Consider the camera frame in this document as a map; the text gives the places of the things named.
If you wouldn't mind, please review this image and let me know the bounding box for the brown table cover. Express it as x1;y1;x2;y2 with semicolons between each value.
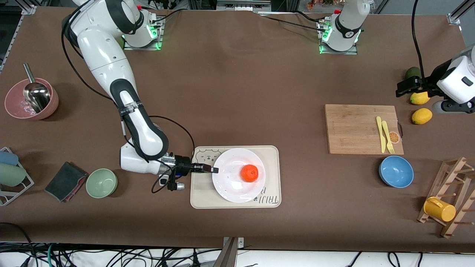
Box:
0;6;475;253

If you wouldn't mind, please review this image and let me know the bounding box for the metal ladle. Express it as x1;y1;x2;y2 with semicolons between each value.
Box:
23;63;51;113

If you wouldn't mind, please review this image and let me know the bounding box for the pale green bowl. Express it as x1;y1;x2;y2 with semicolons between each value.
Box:
86;168;118;199

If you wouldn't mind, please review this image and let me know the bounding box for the white wire cup rack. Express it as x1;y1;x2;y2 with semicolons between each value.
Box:
0;147;35;207

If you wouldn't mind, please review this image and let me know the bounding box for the orange fruit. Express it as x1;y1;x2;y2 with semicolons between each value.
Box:
240;164;259;183

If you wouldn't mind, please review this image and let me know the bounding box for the dark grey folded cloth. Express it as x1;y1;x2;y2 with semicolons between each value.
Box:
45;161;89;203

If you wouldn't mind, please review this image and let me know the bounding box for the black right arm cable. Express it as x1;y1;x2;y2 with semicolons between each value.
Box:
61;15;196;194

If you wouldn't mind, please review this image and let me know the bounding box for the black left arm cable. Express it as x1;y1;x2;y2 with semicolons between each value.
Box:
412;0;426;78

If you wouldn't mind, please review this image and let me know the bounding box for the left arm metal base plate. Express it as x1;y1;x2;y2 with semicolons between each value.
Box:
319;19;358;55

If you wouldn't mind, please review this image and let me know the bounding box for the pink bowl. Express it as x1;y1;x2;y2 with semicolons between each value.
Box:
4;78;59;121

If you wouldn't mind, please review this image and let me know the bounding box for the light blue cup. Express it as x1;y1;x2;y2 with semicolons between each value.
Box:
0;150;19;166

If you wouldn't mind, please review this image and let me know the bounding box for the yellow plastic knife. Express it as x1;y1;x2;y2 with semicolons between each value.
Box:
376;116;387;154

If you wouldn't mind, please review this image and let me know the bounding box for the wooden cutting board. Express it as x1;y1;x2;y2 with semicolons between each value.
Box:
325;104;404;155

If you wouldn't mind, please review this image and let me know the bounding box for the yellow plastic fork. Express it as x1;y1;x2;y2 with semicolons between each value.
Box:
381;121;395;154

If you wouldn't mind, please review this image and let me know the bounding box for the pink folded cloth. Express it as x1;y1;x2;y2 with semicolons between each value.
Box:
63;174;89;203

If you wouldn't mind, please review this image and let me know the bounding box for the cream bear print tray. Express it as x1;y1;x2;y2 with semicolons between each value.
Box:
190;145;282;209

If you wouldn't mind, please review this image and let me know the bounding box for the pale green cup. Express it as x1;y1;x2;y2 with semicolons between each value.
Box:
0;163;27;187

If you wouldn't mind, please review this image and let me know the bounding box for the black table cable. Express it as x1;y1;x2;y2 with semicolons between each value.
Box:
256;10;329;33
151;8;183;22

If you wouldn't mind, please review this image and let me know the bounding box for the yellow lemon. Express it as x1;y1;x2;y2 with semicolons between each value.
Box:
410;92;431;105
412;108;433;125

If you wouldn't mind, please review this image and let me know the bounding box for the wooden mug rack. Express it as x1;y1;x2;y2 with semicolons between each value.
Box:
417;157;475;238

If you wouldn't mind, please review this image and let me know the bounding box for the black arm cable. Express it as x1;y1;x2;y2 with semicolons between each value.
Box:
412;0;426;78
61;15;196;194

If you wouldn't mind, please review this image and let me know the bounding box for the grey equipment box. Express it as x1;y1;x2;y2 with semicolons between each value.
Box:
216;0;272;12

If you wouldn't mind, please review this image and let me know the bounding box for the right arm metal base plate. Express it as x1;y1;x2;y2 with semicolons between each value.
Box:
123;17;163;50

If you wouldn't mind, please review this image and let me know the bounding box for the yellow mug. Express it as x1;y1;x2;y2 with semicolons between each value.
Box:
423;197;456;223

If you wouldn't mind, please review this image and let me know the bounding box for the white round plate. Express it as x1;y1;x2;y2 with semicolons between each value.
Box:
212;148;266;204

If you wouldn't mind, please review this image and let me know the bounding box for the blue bowl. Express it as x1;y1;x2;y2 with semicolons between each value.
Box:
379;155;415;188

